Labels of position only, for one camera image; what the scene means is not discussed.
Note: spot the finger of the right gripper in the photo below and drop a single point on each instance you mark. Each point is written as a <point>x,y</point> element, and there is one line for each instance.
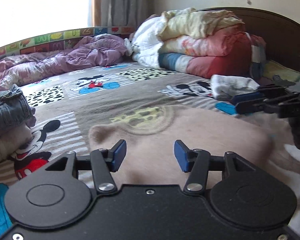
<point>262,92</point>
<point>250,107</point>

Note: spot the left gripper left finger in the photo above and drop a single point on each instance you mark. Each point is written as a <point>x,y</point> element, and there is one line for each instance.
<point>104,162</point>

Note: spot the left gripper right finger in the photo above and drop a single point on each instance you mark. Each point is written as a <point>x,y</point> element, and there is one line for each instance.
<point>196,163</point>

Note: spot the white folded clothes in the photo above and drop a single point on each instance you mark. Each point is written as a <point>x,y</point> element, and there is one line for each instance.
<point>225,87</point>

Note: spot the patchwork green pillow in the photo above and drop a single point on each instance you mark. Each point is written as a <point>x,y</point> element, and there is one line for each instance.
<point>275,72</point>

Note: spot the pink red folded quilt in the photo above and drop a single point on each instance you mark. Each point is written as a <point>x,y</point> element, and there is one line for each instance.
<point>231,51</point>

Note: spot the dark wooden headboard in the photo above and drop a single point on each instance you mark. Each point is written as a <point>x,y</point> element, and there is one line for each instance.
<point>281,34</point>

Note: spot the Mickey Mouse bed blanket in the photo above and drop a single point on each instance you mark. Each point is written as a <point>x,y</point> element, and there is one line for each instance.
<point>87,109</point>

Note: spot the cream yellow blanket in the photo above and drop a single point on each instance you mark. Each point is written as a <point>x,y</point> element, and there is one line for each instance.
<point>194,23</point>

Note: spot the folded denim garment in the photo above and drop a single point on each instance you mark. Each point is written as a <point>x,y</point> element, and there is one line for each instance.
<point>15,110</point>

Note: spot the purple crumpled duvet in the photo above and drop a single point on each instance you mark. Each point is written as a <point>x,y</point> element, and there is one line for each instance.
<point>100,50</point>

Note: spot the white quilted duvet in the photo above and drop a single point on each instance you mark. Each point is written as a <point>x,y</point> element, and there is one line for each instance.
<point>146,42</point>

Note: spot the colourful alphabet play mat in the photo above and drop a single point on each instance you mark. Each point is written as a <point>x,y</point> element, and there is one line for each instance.
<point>60,40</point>

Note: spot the grey curtain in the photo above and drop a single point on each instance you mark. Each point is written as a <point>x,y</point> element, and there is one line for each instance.
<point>129,13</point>

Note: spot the window with wooden frame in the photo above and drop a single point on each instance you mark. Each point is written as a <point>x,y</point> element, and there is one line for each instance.
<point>21,19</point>

